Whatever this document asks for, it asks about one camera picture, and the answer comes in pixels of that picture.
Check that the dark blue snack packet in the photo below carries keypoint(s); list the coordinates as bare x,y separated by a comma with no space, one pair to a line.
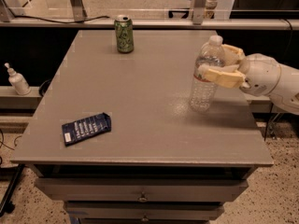
86,128

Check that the upper drawer with knob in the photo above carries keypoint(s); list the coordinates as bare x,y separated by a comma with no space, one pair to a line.
141,190

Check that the lower drawer with knob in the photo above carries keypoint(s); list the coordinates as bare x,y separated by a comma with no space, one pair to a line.
142,211

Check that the metal frame post left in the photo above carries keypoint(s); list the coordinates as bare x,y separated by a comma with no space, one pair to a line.
79,12

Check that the metal frame post right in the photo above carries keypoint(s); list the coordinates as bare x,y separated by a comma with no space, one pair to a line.
198,11

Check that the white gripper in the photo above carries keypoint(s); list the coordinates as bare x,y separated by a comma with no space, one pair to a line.
262,74

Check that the drawer with knob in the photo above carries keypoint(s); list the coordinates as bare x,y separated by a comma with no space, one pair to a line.
141,190
142,211

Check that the green soda can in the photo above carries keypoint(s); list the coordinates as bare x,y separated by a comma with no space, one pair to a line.
124,34

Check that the white pump dispenser bottle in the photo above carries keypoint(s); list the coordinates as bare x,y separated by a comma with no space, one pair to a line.
17,81

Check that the black stand leg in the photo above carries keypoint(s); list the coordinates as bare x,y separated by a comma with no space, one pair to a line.
12,175

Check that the grey drawer cabinet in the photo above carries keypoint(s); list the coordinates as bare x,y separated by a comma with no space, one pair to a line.
154,134

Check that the metal frame post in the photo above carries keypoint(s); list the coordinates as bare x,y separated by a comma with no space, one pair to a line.
79,12
198,11

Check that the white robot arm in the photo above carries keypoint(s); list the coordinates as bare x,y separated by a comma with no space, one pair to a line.
286,93

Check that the clear plastic water bottle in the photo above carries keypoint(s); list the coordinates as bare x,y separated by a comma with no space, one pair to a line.
211,56

